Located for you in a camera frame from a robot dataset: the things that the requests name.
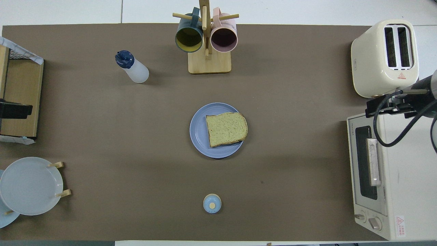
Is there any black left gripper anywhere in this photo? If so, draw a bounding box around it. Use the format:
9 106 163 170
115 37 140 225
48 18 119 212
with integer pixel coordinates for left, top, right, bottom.
0 99 33 120

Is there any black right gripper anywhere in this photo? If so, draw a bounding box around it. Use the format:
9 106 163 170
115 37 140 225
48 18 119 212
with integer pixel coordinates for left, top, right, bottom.
366 77 437 119

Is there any squeeze bottle with blue cap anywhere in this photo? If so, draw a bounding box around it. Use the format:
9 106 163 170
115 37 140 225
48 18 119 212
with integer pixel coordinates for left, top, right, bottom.
115 50 150 84

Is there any slice of bread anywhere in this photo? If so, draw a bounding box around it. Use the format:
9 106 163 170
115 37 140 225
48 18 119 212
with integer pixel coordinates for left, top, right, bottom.
206 112 248 148

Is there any wooden plate rack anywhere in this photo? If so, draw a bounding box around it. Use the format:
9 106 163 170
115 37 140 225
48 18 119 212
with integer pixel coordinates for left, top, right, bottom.
4 162 71 216

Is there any grey-blue plate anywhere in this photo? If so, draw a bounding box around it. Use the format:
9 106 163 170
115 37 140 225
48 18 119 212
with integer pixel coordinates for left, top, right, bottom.
0 157 64 216

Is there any light blue plate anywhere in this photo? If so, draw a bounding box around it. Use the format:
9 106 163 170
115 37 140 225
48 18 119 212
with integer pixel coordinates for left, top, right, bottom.
0 169 20 229

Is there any blue round plate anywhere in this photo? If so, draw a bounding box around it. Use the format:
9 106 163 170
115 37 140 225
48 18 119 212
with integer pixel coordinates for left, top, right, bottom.
189 102 246 159

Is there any cream two-slot toaster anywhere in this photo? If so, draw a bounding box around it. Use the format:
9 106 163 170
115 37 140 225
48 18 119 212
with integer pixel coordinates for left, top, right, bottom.
351 19 420 99

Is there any white checked cloth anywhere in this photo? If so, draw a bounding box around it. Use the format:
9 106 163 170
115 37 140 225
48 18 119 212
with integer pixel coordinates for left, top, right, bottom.
0 36 44 65

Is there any white toaster oven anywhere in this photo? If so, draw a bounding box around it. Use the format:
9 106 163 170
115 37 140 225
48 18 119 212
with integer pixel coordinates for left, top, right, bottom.
347 109 437 241

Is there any brown table mat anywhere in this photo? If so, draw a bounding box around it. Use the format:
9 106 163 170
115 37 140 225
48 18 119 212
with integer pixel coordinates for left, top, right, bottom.
0 23 421 241

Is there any pink mug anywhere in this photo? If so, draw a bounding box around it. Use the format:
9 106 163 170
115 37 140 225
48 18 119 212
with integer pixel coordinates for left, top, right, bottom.
210 8 238 53

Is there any wooden mug tree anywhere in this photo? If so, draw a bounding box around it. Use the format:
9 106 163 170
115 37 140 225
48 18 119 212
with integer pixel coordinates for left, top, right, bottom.
172 0 239 74

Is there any dark teal mug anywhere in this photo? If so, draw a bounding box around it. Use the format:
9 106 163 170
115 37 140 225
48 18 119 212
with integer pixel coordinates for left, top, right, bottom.
175 8 204 53

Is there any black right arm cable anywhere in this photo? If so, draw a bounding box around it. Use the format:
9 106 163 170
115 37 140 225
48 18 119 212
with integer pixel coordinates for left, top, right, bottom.
373 90 437 152

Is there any wooden shelf with wire basket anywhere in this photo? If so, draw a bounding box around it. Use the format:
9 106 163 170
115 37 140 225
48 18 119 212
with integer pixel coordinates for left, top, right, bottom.
0 45 44 138

